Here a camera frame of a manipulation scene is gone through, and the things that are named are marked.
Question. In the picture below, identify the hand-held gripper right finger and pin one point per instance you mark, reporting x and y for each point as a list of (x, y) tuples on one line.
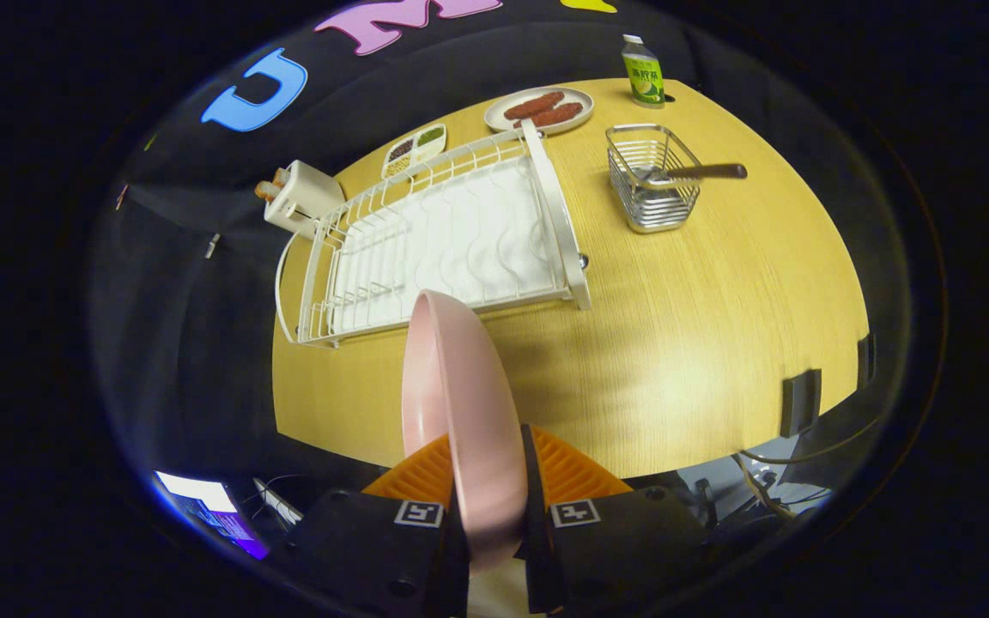
[(532, 481)]

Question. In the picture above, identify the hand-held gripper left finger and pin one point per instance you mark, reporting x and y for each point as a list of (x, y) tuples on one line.
[(357, 549)]

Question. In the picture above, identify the pink plate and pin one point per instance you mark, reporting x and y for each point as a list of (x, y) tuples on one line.
[(469, 403)]

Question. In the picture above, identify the white compartment dish with beans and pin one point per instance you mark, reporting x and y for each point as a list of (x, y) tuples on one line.
[(415, 148)]

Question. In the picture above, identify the beige plate with meat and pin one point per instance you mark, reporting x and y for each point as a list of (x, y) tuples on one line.
[(499, 116)]

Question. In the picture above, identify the lit computer screen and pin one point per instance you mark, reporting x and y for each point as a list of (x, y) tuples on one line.
[(203, 498)]

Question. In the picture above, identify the white clip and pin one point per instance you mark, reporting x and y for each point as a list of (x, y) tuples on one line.
[(212, 245)]

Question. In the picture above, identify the black table clamp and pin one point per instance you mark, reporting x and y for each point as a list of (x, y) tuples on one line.
[(866, 360)]

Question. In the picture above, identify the white toaster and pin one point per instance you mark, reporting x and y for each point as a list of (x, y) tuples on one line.
[(307, 196)]

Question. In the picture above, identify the reddish brown meat piece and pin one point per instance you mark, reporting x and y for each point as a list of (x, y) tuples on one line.
[(559, 114), (533, 105)]

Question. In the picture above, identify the brown toast slice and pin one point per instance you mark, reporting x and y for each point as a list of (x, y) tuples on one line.
[(268, 191), (280, 176)]

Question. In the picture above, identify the green label drink bottle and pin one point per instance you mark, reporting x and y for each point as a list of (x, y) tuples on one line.
[(645, 77)]

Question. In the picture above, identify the pink clip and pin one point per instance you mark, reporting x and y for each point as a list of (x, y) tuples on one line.
[(121, 197)]

